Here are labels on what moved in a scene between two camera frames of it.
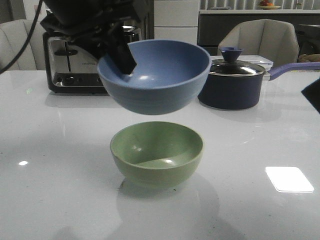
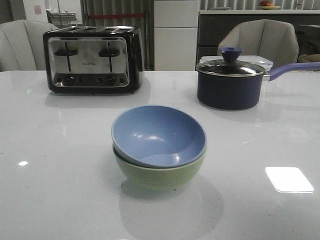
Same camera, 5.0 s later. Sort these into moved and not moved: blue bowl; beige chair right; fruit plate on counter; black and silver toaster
Moved: blue bowl
Not moved: fruit plate on counter; black and silver toaster; beige chair right
